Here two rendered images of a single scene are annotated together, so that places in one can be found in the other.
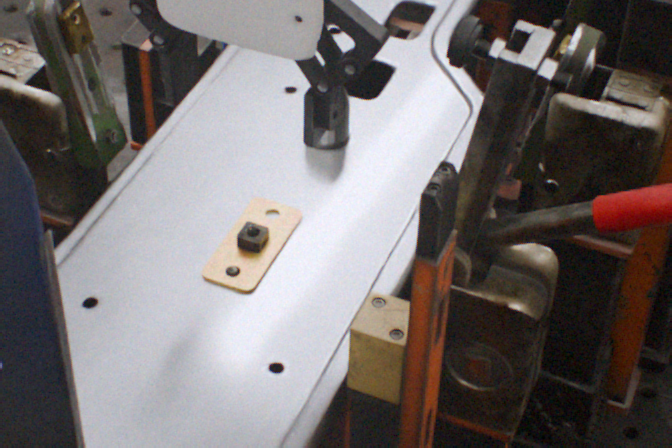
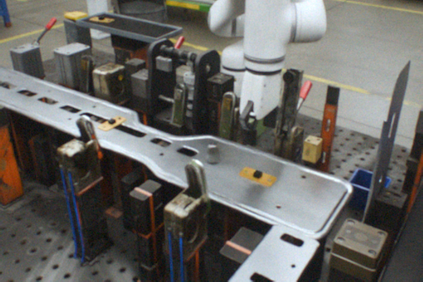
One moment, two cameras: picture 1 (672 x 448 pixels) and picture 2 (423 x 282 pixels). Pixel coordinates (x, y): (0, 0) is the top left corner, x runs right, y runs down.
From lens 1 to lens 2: 1.09 m
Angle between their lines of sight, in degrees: 63
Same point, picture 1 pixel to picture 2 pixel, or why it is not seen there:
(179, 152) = (214, 187)
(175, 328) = (289, 192)
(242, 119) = not seen: hidden behind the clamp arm
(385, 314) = (312, 140)
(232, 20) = (271, 104)
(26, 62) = (183, 199)
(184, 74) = (252, 136)
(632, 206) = (306, 90)
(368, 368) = (318, 152)
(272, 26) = (277, 98)
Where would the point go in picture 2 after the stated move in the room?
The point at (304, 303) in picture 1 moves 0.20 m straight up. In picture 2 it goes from (281, 170) to (287, 94)
